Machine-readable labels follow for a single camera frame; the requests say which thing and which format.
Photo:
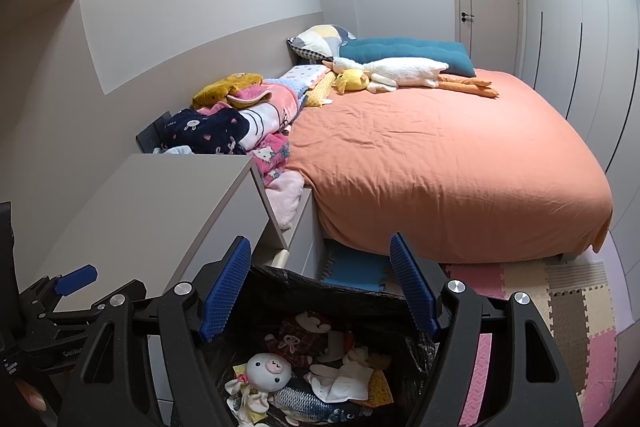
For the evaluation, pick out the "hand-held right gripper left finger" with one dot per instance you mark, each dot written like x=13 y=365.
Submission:
x=225 y=289

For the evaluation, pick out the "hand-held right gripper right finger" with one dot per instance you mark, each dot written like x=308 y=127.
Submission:
x=411 y=284

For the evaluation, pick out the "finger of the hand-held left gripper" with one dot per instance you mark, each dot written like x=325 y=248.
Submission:
x=75 y=279
x=65 y=332

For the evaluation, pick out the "yellow patterned pouch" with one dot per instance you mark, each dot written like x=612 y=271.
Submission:
x=382 y=386

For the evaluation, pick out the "red white glove doll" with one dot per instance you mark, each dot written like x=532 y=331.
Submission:
x=345 y=379

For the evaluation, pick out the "blue grey fish plush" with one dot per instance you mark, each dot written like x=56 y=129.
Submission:
x=305 y=404

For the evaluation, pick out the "person's left hand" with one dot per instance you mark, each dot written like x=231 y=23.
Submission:
x=31 y=398

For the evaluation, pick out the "grey drawer cabinet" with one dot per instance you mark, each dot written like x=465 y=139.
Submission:
x=305 y=232

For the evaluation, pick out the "pale pink fluffy blanket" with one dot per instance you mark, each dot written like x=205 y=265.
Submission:
x=285 y=202

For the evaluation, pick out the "bed with orange sheet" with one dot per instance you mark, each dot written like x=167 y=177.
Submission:
x=450 y=167

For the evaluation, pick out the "pink cat print blanket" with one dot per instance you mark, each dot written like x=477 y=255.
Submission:
x=272 y=157

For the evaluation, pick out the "light blue cloth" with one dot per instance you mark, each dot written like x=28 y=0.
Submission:
x=175 y=150

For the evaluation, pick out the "foam puzzle floor mat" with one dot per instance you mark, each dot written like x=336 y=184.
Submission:
x=575 y=322

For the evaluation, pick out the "pink fleece blanket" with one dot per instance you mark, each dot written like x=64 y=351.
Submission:
x=270 y=107

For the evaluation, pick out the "mustard yellow plush cushion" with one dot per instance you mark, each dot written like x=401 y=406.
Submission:
x=225 y=88

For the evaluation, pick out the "yellow dotted cloth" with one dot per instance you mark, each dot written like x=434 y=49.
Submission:
x=320 y=93

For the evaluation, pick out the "white goose plush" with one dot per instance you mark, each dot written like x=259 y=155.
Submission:
x=405 y=72

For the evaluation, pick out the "yellow duck plush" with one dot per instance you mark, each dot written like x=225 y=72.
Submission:
x=352 y=79

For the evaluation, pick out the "white dotted blanket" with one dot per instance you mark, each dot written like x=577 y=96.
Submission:
x=305 y=74

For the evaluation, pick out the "teal cushion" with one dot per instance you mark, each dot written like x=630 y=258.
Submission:
x=415 y=49

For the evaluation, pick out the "checkered patchwork pillow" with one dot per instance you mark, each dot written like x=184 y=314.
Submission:
x=320 y=39

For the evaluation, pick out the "grey door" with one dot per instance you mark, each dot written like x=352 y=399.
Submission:
x=487 y=2

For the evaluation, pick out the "grey wardrobe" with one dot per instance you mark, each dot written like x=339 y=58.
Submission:
x=575 y=32

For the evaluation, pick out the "black wall socket panel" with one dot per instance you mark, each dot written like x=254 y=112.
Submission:
x=152 y=134

